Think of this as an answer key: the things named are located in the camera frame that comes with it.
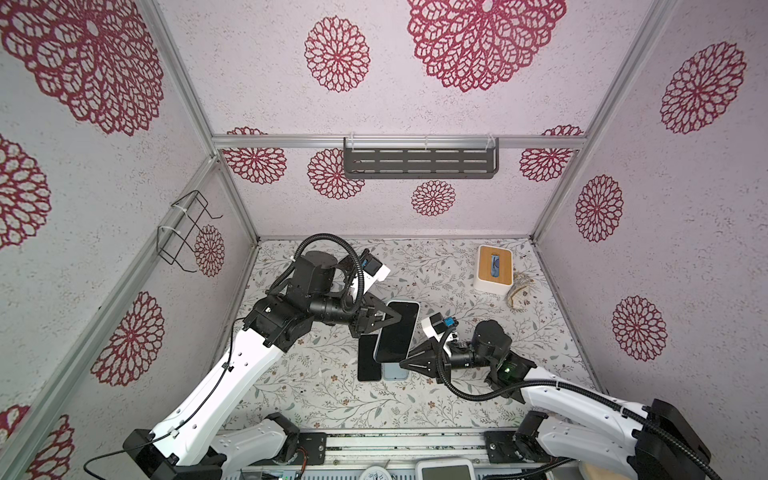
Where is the black phone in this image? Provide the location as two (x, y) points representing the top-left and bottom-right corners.
(373, 300), (420, 363)

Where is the black wire wall rack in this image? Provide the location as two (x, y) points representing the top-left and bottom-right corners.
(155, 189), (224, 276)

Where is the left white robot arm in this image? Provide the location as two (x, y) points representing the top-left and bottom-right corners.
(123, 250), (400, 479)

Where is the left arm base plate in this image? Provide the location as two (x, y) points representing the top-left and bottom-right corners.
(285, 432), (328, 466)

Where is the grey wall shelf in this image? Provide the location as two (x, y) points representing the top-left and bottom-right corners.
(342, 138), (500, 180)

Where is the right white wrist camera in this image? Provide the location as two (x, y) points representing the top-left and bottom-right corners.
(420, 312), (458, 341)

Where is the white wooden-top tissue box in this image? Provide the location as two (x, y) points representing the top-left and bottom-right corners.
(473, 245), (514, 296)

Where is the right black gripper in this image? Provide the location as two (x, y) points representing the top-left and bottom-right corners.
(401, 337), (496, 389)

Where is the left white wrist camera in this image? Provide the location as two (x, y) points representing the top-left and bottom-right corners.
(349, 249), (391, 299)

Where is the right black corrugated cable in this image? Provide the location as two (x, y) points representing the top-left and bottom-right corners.
(435, 326), (724, 480)

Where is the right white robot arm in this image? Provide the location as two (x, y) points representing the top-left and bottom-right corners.
(399, 314), (718, 479)

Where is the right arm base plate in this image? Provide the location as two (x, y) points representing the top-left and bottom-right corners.
(483, 430), (536, 464)

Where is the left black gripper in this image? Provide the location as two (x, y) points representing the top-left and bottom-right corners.
(311, 293), (402, 339)

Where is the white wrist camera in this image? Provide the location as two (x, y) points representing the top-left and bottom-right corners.
(420, 312), (458, 341)
(349, 249), (391, 299)

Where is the white display device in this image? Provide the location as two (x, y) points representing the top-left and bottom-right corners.
(415, 457), (476, 480)

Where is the white round timer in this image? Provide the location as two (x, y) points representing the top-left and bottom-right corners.
(359, 465), (393, 480)

